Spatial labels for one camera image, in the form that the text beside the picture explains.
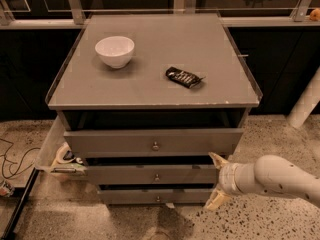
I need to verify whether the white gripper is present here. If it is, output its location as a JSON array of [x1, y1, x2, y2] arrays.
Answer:
[[204, 152, 259, 211]]

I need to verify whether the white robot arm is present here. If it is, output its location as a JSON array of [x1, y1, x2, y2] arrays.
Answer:
[[205, 68, 320, 210]]

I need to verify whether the grey top drawer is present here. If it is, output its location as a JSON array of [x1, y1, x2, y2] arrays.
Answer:
[[64, 128, 243, 158]]

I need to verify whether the grey drawer cabinet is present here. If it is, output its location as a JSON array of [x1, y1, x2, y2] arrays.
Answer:
[[47, 14, 262, 192]]

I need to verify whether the black snack wrapper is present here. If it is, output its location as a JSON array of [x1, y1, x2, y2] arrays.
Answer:
[[165, 67, 203, 89]]

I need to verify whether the tape roll in bin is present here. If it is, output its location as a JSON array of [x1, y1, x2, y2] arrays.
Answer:
[[56, 142, 75, 164]]

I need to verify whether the white ceramic bowl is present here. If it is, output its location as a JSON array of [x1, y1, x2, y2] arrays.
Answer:
[[95, 36, 135, 69]]

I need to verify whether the clear plastic bin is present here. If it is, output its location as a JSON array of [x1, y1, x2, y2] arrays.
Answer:
[[35, 118, 87, 182]]

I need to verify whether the orange fruit on ledge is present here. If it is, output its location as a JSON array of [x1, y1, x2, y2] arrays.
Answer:
[[309, 8, 320, 21]]

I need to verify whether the metal window railing frame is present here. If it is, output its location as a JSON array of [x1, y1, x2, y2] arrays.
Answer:
[[0, 0, 320, 29]]

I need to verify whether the black floor cable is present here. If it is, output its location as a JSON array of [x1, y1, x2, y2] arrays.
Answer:
[[0, 137, 41, 180]]

